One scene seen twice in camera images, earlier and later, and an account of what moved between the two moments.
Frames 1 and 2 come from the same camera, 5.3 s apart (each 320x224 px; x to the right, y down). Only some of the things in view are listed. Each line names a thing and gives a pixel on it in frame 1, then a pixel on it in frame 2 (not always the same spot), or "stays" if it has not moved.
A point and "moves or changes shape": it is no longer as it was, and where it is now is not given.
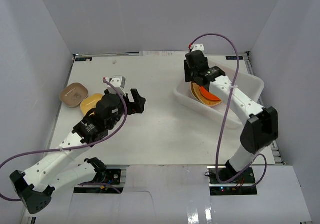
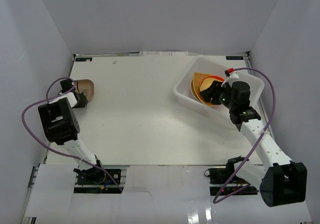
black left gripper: (130, 103) → (81, 99)
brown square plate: (73, 95) moves or changes shape
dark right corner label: (234, 57) stays
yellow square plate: (89, 102) moves or changes shape
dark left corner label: (83, 59) stays
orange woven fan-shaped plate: (198, 94) stays
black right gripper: (187, 76) → (213, 91)
